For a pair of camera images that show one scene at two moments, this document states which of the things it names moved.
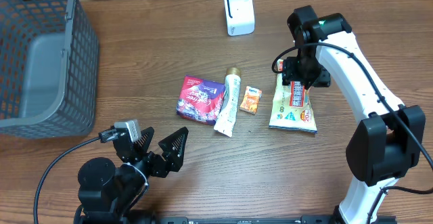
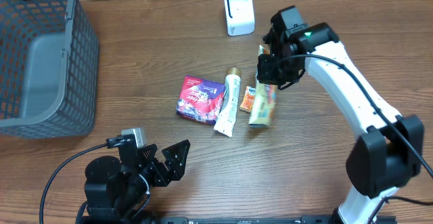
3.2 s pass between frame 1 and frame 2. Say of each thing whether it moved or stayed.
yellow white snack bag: moved
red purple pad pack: stayed
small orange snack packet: stayed
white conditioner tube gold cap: stayed
